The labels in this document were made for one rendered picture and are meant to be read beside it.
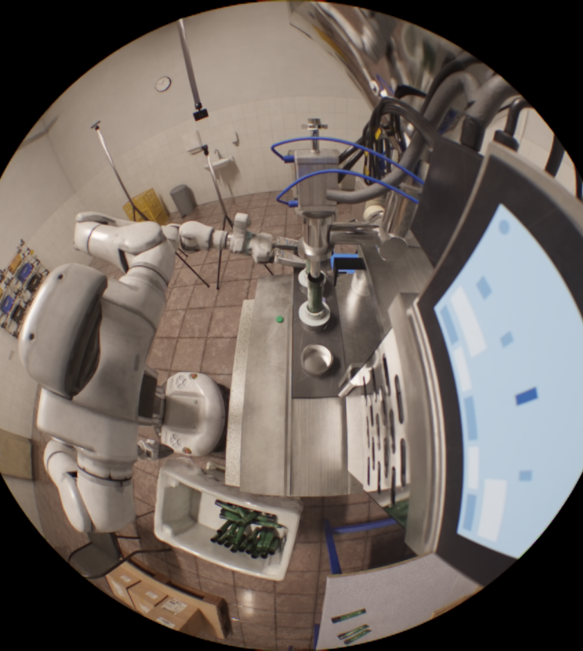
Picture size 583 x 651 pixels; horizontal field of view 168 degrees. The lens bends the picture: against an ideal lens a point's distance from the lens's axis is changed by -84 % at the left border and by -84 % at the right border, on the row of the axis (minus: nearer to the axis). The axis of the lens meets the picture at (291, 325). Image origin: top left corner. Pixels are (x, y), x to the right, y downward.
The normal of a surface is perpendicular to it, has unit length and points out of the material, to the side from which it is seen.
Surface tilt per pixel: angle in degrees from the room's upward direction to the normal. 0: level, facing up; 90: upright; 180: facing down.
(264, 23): 90
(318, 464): 0
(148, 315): 82
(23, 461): 90
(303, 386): 0
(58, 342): 57
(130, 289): 50
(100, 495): 41
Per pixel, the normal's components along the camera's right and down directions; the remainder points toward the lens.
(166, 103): -0.01, 0.87
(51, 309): 0.73, -0.36
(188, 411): -0.08, -0.49
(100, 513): 0.61, -0.25
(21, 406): 1.00, -0.03
